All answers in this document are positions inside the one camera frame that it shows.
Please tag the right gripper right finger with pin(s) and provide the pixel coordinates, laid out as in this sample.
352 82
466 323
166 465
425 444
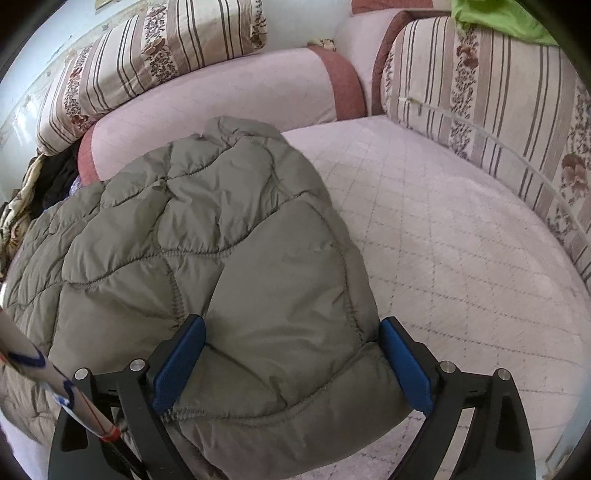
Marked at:
498 443

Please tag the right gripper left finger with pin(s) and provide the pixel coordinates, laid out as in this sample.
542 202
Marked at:
141 392

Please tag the olive quilted hooded jacket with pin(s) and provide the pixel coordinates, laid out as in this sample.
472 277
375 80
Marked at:
255 231

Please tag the black clothing pile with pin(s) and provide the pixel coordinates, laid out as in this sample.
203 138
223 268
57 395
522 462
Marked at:
63 176

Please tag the pink quilted bed cover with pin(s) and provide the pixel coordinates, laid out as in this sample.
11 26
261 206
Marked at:
473 273

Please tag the beige brown floral blanket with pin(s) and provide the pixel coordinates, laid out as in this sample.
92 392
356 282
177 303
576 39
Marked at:
15 215

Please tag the blue plastic bag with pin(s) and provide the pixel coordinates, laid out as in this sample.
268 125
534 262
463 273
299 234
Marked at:
76 185

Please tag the striped floral quilt right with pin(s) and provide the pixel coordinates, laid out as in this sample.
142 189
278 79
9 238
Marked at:
517 111

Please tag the striped floral quilt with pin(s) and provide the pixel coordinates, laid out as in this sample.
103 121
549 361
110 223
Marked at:
517 111
155 46

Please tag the pink rolled quilt back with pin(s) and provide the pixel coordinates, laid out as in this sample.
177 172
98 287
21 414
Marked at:
288 89

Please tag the pink rolled quilt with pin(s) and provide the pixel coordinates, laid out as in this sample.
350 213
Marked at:
288 89
366 37

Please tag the striped floral quilt back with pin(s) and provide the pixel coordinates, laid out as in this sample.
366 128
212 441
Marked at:
155 46

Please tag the pink rolled quilt right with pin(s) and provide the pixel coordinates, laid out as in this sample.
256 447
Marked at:
366 37

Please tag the lime green jacket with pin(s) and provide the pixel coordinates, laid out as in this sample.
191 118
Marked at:
505 16

